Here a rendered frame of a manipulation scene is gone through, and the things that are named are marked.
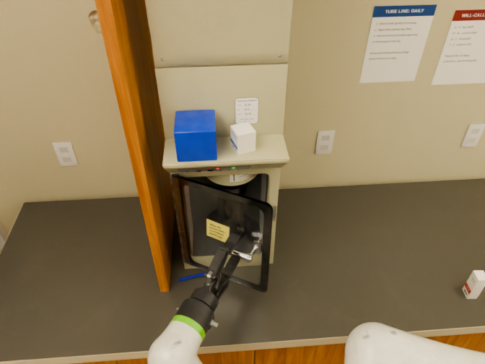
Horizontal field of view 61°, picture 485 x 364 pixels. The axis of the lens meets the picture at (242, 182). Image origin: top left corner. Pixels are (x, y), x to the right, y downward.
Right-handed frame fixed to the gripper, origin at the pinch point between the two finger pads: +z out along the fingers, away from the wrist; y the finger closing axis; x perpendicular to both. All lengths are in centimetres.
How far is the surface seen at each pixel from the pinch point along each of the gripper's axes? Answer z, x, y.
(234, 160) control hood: 3.7, 0.7, 31.1
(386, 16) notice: 77, -22, 47
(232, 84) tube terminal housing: 13.6, 5.6, 46.3
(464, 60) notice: 92, -51, 30
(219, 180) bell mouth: 14.0, 10.6, 13.1
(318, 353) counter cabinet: 2, -31, -41
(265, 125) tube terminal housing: 17.7, -2.1, 34.0
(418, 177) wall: 92, -50, -26
